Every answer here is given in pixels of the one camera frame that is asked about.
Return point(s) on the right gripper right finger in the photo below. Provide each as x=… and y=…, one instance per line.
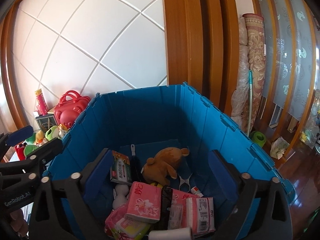
x=256, y=209

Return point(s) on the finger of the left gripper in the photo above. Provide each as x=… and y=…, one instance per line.
x=36, y=163
x=13, y=138

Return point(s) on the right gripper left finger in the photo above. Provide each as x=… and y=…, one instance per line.
x=59, y=200

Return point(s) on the pink tissue pack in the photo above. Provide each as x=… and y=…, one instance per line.
x=144, y=203

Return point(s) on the person left hand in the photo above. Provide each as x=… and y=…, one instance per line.
x=18, y=223

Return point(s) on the red plush toy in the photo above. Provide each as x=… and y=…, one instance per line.
x=20, y=151

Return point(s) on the green crocodile plush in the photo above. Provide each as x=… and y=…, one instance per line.
x=28, y=149

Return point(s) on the green yellow duck plush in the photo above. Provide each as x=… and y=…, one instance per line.
x=36, y=139

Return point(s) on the green frog plush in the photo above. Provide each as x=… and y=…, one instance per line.
x=56, y=132

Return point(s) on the black gift bag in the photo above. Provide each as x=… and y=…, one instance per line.
x=45, y=122

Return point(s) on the pink yellow tube can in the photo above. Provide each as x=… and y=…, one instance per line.
x=41, y=106

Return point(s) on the small white plush toy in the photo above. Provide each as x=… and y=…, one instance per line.
x=120, y=193

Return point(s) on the red bear suitcase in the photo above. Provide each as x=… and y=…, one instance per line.
x=70, y=105

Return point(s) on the brown teddy bear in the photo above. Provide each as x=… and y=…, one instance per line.
x=163, y=165

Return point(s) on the blue plastic storage crate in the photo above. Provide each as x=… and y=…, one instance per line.
x=159, y=117

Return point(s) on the rolled patterned carpet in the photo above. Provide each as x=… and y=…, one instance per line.
x=256, y=59

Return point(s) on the teal broom handle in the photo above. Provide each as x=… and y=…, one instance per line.
x=250, y=97

